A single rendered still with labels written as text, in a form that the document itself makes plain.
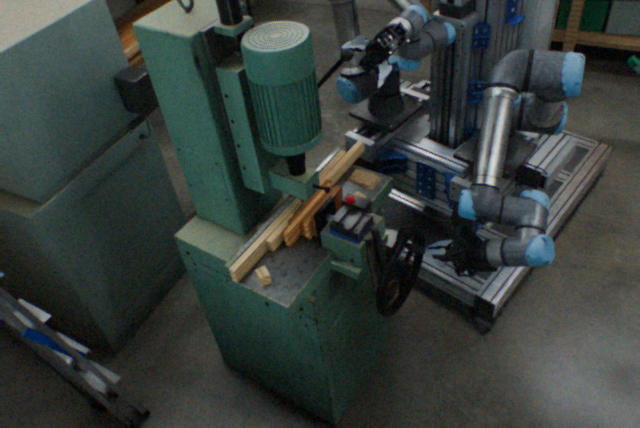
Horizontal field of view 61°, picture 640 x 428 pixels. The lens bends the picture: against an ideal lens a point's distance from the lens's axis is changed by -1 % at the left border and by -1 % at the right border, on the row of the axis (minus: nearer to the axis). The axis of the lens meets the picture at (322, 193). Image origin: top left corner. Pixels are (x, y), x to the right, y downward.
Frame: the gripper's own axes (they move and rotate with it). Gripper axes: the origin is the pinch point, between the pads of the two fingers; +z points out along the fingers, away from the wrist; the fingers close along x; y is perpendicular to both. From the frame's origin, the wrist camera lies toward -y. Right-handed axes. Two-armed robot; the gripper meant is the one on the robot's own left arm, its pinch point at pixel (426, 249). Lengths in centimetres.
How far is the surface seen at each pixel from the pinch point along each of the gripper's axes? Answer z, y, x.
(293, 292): 22.6, -11.8, -30.0
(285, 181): 30.1, -33.4, -6.0
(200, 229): 70, -28, -18
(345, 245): 15.0, -12.7, -11.9
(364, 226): 9.3, -15.1, -7.0
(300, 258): 27.3, -14.5, -18.9
